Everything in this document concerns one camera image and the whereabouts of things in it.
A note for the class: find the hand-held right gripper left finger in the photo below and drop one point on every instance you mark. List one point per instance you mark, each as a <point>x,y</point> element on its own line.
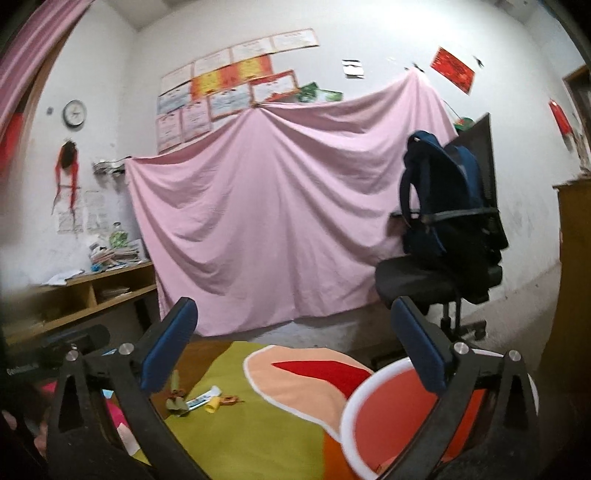
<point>168,341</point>

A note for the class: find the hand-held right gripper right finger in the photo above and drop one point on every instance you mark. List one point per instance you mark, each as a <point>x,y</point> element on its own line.
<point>418,341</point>

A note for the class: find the white tube yellow cap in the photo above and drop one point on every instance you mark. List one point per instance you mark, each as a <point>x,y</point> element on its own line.
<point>203,398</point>

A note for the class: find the orange plastic basin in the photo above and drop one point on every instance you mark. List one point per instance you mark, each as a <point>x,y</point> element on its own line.
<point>383,415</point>

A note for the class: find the small orange brown item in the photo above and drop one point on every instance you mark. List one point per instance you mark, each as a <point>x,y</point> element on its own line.
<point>229,399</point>

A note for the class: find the person's left hand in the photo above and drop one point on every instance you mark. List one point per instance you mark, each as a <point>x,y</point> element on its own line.
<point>40,436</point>

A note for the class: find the black office chair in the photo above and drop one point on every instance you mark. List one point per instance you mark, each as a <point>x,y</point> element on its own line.
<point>415,281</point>

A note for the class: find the papers in shelf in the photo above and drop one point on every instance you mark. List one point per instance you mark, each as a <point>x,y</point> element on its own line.
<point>113,293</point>

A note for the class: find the wooden desk with shelves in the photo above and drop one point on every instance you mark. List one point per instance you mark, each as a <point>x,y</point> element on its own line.
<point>74,295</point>

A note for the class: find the loose white papers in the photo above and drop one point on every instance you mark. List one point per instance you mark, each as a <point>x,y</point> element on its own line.
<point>67,278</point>

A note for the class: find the stack of books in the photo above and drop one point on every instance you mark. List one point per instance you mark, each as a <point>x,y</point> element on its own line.
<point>111,258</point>

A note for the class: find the glass jar green contents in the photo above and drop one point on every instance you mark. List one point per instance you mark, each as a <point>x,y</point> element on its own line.
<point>118,237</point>

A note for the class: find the multicolour blanket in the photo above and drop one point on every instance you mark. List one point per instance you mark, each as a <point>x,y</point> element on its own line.
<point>258,438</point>

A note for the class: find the dark blue backpack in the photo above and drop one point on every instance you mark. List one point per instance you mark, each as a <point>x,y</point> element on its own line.
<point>443,194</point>

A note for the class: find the pink hanging sheet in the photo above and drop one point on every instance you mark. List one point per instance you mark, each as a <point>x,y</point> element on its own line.
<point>277,207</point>

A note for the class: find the wooden cabinet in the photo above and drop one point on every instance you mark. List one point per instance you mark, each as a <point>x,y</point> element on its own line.
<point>575,254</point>

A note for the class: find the red cloth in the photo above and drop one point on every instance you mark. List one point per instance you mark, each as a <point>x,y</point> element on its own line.
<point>10,134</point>

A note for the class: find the small red hanging ornament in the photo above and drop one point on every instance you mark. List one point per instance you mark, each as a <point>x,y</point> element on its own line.
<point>560,117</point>

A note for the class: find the green photo cards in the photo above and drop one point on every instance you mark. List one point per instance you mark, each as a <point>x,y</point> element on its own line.
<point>318,92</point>

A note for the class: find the pink striped curtain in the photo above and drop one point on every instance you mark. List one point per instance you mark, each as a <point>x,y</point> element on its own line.
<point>27,50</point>

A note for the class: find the wall calendar sheets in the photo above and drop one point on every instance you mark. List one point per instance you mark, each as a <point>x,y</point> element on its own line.
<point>94,210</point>

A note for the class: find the metal wall rack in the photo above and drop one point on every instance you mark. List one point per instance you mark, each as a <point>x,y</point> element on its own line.
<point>110,166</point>

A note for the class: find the red tassel wall ornament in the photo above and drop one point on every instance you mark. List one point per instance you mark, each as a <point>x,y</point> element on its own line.
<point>69,157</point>

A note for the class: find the green red wall ornament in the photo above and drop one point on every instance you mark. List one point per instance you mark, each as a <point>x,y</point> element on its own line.
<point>464,123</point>

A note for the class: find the round wall clock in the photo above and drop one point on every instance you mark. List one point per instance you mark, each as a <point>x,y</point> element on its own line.
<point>74,113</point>

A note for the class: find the group of wall certificates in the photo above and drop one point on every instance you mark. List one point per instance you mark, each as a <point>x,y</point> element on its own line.
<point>221,99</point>

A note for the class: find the red paper wall poster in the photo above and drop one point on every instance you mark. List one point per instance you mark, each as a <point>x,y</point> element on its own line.
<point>452,69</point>

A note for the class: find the black white wall sticker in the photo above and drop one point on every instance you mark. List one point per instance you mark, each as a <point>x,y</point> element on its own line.
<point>352,68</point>

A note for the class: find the wooden door frame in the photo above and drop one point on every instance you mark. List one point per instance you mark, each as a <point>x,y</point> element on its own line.
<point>570,92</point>

